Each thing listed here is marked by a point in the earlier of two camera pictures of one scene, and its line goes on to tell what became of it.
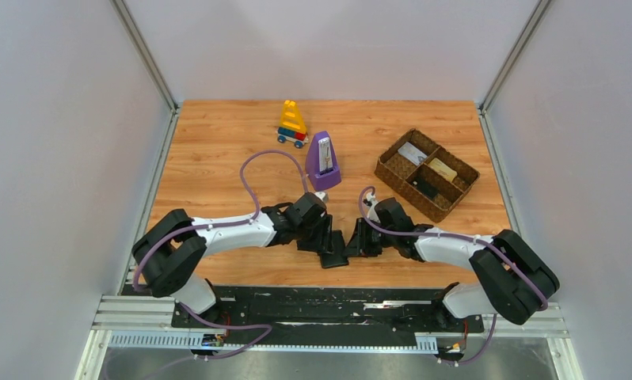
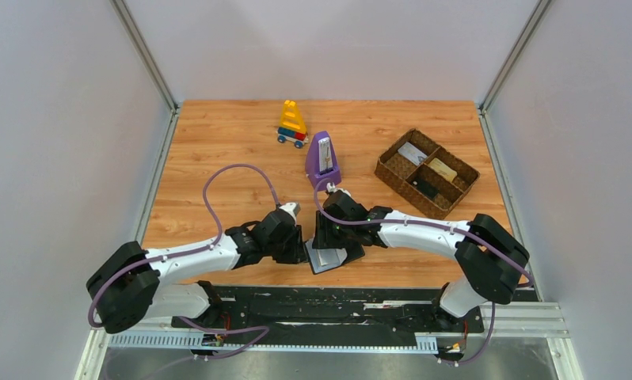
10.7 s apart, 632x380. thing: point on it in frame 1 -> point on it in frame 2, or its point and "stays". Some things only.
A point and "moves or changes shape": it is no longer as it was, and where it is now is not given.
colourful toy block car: (291, 127) stays
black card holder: (338, 256) moves or changes shape
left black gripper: (321, 240) -> (299, 244)
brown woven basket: (424, 174) stays
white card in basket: (412, 153) stays
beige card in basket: (443, 169) stays
